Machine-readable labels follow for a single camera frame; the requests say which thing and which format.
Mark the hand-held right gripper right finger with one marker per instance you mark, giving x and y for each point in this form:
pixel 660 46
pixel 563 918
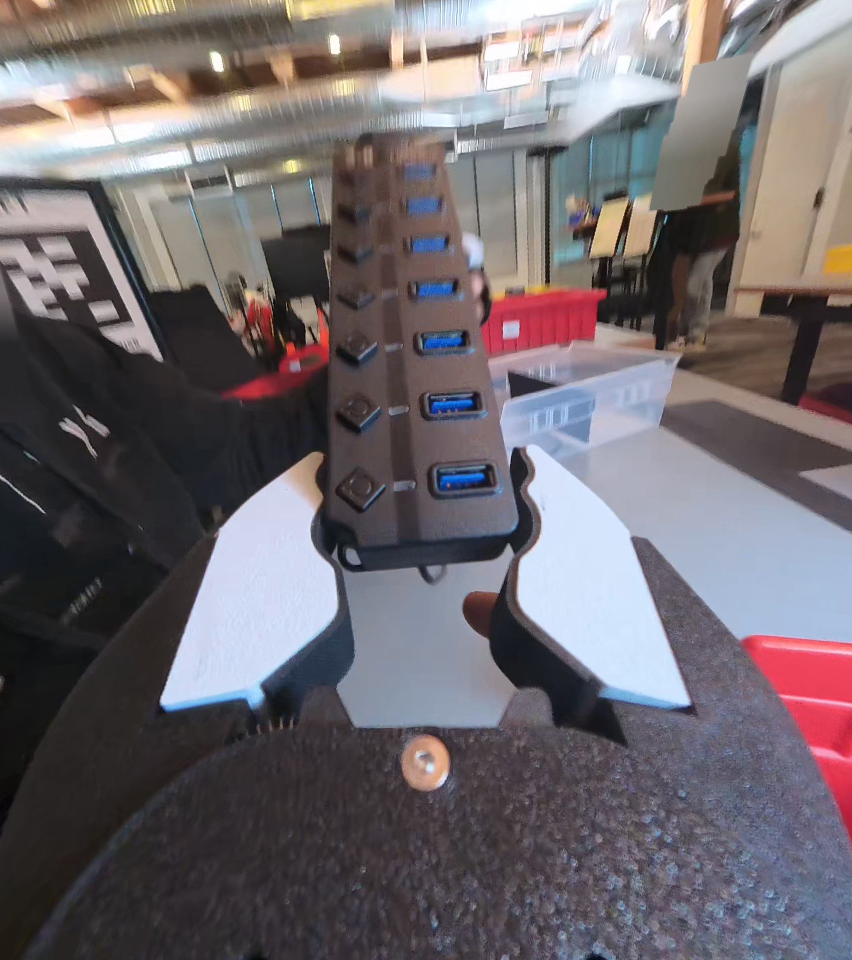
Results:
pixel 591 592

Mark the white door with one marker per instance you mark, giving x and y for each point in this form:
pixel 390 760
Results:
pixel 801 187

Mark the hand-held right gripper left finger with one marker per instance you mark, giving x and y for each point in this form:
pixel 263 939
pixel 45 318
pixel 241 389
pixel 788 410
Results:
pixel 261 600

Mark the red crate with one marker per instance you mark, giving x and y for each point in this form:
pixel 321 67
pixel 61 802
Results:
pixel 546 322

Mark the clear plastic bin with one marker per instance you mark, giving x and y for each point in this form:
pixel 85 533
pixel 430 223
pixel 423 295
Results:
pixel 606 390

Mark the wooden office table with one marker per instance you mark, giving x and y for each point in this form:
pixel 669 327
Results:
pixel 808 291

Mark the pale board on easel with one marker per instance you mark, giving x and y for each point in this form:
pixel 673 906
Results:
pixel 642 225
pixel 610 229

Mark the long red plastic bin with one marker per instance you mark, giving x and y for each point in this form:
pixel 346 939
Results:
pixel 846 675

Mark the black screen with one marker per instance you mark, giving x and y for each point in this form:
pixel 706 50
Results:
pixel 294 262

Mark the black USB hub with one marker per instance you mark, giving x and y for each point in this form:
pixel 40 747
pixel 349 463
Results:
pixel 384 390

